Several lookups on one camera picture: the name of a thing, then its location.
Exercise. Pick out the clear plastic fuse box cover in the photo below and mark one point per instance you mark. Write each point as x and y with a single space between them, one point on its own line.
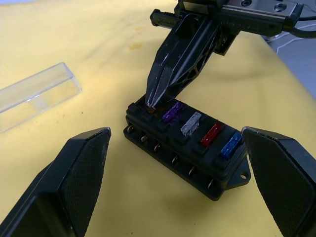
37 96

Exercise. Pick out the small blue blade fuse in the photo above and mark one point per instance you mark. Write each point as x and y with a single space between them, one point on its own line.
231 146

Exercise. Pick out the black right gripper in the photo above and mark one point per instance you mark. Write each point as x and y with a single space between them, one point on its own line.
247 23

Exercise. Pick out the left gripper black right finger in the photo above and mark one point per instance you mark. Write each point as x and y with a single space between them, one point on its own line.
284 177

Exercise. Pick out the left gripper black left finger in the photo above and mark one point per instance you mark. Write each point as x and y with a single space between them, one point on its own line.
61 187

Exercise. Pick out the small clear blade fuse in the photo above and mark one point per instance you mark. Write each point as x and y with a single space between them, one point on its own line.
191 124

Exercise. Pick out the small red blade fuse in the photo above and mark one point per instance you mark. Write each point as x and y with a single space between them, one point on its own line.
211 135

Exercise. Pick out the black fuse box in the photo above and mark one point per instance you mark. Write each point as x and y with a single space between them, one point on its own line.
187 160

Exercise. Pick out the small orange blade fuse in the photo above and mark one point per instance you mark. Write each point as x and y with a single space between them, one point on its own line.
159 112

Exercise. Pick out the small purple blade fuse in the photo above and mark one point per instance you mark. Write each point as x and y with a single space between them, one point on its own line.
172 113

